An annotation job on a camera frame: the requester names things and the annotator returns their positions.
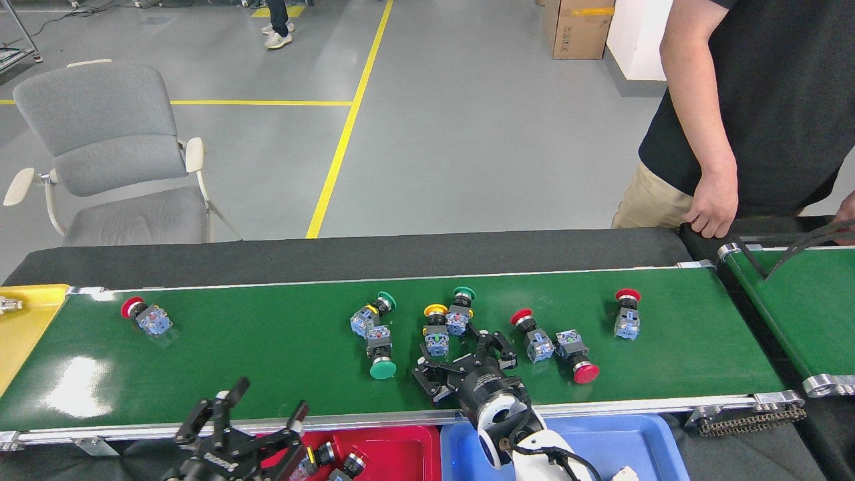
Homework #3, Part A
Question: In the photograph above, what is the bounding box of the metal cart with castors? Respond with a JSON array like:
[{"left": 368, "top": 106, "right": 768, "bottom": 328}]
[{"left": 0, "top": 0, "right": 44, "bottom": 73}]

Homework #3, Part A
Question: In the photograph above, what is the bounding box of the grey padded chair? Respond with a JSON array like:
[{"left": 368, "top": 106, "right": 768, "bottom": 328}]
[{"left": 3, "top": 59, "right": 242, "bottom": 247}]

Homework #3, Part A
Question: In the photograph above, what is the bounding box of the long green conveyor belt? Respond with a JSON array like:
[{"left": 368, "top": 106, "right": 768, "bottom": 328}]
[{"left": 0, "top": 261, "right": 808, "bottom": 455}]

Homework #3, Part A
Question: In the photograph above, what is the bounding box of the red plastic bin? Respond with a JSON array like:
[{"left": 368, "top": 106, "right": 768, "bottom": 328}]
[{"left": 257, "top": 426, "right": 442, "bottom": 481}]

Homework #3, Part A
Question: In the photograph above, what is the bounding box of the brown cardboard box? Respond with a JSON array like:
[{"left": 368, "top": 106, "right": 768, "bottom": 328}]
[{"left": 542, "top": 0, "right": 617, "bottom": 61}]

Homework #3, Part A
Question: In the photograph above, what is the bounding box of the green feeder conveyor belt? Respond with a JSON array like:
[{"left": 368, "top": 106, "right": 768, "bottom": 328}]
[{"left": 718, "top": 242, "right": 855, "bottom": 398}]

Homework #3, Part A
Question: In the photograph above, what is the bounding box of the person's left hand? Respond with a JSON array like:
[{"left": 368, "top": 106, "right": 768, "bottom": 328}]
[{"left": 832, "top": 190, "right": 855, "bottom": 245}]

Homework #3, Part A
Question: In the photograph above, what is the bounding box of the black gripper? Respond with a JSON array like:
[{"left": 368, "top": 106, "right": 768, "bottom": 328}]
[
  {"left": 412, "top": 327, "right": 532, "bottom": 423},
  {"left": 164, "top": 376, "right": 311, "bottom": 481}
]

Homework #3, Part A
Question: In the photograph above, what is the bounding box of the person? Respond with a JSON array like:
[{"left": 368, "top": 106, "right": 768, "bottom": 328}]
[
  {"left": 611, "top": 0, "right": 855, "bottom": 231},
  {"left": 261, "top": 0, "right": 295, "bottom": 50}
]

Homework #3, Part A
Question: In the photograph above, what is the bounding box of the yellow plastic bin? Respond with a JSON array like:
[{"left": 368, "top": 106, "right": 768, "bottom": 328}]
[{"left": 0, "top": 284, "right": 71, "bottom": 395}]

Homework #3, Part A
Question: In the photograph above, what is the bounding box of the yellow push button switch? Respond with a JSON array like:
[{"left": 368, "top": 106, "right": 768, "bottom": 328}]
[{"left": 423, "top": 304, "right": 450, "bottom": 358}]

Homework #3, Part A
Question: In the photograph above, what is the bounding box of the person's right hand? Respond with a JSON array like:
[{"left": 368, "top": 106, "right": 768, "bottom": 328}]
[{"left": 683, "top": 170, "right": 739, "bottom": 239}]

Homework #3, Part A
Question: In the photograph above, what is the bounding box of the blue plastic bin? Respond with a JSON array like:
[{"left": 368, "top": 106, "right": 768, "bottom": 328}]
[{"left": 440, "top": 414, "right": 691, "bottom": 481}]

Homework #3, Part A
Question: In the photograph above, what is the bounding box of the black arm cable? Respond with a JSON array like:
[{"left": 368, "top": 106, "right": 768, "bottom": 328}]
[{"left": 509, "top": 434, "right": 585, "bottom": 481}]

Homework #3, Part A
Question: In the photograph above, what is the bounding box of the black drive chain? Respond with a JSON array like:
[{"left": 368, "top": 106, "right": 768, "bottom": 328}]
[{"left": 697, "top": 404, "right": 808, "bottom": 438}]

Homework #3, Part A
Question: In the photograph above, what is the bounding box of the black guide frame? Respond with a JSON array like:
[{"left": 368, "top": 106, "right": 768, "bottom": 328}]
[{"left": 731, "top": 219, "right": 855, "bottom": 280}]

